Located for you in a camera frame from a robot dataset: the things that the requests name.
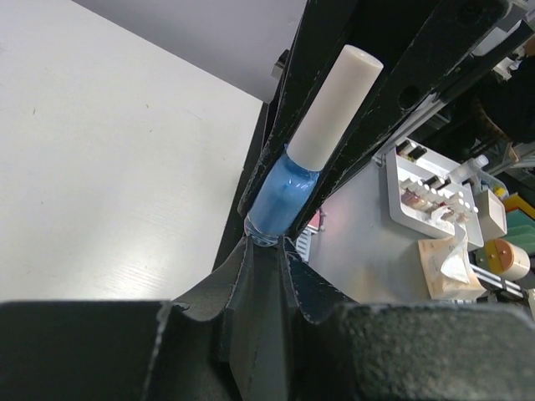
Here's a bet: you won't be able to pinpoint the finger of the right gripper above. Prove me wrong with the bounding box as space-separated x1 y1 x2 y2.
288 1 511 237
238 1 358 216

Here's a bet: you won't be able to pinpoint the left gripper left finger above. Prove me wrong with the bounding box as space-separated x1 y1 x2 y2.
1 240 251 400

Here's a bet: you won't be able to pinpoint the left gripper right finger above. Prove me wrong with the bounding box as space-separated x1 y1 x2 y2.
278 238 534 400

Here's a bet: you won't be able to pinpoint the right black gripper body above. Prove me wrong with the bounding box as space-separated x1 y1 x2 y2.
325 0 535 105

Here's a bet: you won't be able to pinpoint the white nail polish cap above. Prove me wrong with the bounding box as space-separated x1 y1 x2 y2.
287 45 384 171

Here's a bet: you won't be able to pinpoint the blue nail polish bottle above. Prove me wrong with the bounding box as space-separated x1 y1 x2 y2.
244 146 325 247

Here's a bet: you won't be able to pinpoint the beige paper packet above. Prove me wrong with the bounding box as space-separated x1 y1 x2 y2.
418 236 486 301

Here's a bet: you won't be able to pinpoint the white tray with items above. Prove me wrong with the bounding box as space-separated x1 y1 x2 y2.
385 142 484 251

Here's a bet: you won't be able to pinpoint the beige small box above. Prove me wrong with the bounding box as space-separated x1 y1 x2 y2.
475 190 507 241

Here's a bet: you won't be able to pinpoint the cream tape roll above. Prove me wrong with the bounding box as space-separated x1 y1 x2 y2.
484 239 531 281

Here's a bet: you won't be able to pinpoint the green yellow bins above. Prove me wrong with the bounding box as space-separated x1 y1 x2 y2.
503 193 534 255

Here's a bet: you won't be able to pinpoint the right white cable duct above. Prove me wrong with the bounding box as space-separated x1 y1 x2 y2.
295 207 326 262

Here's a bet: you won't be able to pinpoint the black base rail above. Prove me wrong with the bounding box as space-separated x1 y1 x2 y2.
211 99 278 271

